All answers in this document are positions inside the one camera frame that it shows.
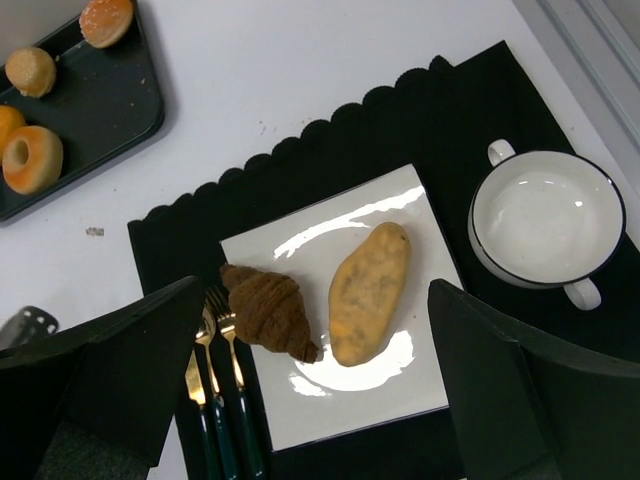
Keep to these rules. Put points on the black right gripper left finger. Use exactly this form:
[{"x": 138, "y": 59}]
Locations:
[{"x": 95, "y": 401}]

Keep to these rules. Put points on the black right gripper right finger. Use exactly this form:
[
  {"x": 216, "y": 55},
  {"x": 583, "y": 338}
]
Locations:
[{"x": 528, "y": 405}]

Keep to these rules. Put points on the grey metal tongs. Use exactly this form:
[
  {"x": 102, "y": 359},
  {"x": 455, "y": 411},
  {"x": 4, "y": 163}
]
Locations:
[{"x": 27, "y": 324}]

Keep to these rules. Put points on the long yellow bread roll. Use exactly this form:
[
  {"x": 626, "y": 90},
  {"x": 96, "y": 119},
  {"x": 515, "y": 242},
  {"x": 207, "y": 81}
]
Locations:
[{"x": 365, "y": 292}]

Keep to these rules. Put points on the brown chocolate croissant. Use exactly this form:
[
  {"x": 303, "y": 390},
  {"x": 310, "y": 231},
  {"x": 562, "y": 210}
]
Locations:
[{"x": 269, "y": 311}]

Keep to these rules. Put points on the black rectangular bread tray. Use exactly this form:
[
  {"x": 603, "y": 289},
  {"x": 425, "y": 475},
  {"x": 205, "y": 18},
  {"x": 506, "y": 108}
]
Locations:
[{"x": 104, "y": 102}]

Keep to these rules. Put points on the white square plate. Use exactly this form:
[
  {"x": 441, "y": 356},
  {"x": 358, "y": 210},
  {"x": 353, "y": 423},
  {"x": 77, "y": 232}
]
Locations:
[{"x": 308, "y": 402}]

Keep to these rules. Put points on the orange white-centred donut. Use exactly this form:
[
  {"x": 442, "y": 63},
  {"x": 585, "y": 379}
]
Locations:
[{"x": 32, "y": 159}]

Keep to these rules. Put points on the orange glazed donut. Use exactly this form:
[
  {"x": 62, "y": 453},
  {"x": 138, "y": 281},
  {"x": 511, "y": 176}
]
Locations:
[{"x": 11, "y": 119}]

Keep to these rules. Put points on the black scalloped placemat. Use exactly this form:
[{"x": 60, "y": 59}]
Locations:
[{"x": 436, "y": 119}]

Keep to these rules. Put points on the small round tan bun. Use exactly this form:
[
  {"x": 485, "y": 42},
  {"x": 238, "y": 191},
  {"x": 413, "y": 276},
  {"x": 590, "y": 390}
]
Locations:
[{"x": 32, "y": 71}]

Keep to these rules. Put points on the orange sesame burger bun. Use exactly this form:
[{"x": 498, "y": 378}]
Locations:
[{"x": 104, "y": 22}]

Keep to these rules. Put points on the gold knife green handle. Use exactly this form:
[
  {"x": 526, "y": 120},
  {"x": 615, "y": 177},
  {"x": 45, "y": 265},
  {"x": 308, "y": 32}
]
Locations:
[{"x": 197, "y": 395}]

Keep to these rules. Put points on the gold spoon green handle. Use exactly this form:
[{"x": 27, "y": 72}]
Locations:
[{"x": 204, "y": 338}]

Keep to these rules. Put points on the gold fork green handle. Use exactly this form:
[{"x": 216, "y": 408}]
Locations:
[{"x": 226, "y": 324}]

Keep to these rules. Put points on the white two-handled soup bowl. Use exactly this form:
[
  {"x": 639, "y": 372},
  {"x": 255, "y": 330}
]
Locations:
[{"x": 546, "y": 219}]

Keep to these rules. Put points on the aluminium rail right side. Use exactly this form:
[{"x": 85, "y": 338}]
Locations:
[{"x": 602, "y": 48}]

